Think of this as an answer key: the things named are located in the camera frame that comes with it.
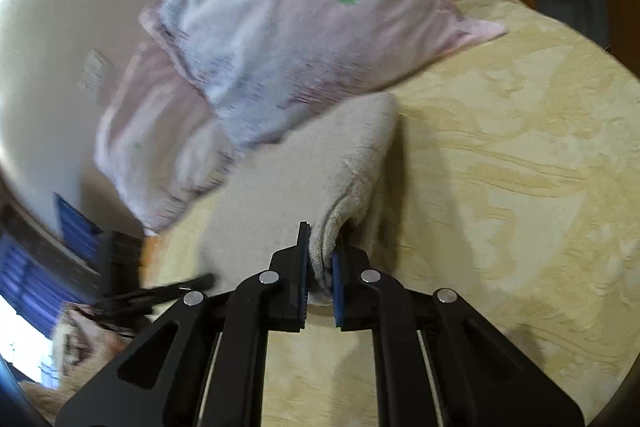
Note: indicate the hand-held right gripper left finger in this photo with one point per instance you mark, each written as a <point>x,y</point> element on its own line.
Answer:
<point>302,277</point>

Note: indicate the white wall switch plate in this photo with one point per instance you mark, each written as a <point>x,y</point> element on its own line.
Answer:
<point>96,71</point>

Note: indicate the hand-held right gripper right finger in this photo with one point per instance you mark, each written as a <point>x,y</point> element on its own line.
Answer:
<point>339,292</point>

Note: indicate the blue curtain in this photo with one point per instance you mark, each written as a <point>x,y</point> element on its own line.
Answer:
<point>30,282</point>

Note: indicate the yellow patterned bedspread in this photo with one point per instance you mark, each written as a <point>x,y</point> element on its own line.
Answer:
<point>500,157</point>

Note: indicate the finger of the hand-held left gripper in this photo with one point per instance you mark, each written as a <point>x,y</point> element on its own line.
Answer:
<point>160,298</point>

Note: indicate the pink printed pillow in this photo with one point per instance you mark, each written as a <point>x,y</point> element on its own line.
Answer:
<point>150,147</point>
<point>300,22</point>

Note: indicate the beige knit sweater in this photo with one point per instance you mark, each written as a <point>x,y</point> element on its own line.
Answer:
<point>280,187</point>

